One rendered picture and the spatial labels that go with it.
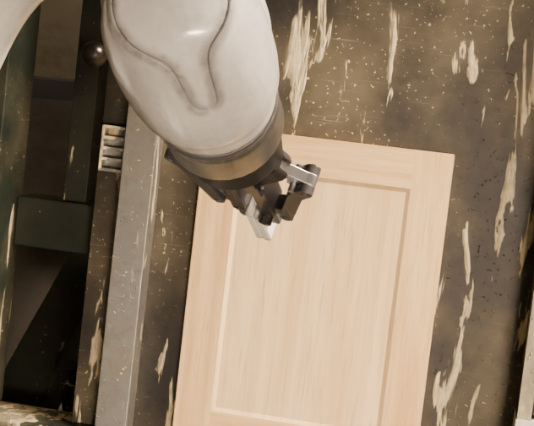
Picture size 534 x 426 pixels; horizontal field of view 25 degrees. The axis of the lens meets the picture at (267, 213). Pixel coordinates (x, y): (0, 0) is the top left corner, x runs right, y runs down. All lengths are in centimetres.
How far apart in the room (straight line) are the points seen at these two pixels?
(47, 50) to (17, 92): 249
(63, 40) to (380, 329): 275
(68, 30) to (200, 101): 363
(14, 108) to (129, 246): 29
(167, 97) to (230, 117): 5
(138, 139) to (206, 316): 29
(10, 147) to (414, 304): 67
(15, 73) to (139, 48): 123
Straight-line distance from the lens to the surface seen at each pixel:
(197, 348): 188
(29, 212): 200
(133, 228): 187
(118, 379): 190
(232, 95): 76
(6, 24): 93
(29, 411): 203
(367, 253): 182
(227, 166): 87
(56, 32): 440
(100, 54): 176
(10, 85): 193
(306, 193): 96
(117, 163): 191
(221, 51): 73
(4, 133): 193
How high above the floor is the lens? 228
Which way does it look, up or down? 36 degrees down
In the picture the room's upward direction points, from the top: straight up
